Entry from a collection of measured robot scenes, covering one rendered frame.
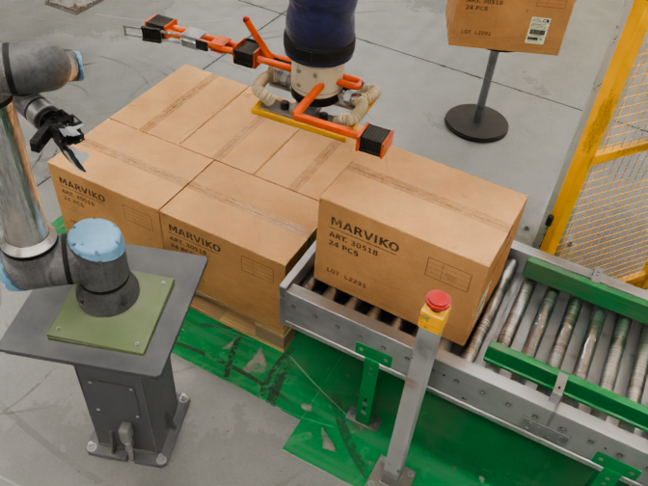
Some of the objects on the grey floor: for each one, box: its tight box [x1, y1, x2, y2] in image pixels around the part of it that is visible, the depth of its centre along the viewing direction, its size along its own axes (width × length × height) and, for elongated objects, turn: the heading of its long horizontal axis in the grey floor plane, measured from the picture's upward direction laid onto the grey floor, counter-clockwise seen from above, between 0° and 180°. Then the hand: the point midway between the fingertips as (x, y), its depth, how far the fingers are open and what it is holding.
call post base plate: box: [365, 454, 417, 486], centre depth 258 cm, size 15×15×3 cm
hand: (80, 155), depth 206 cm, fingers open, 14 cm apart
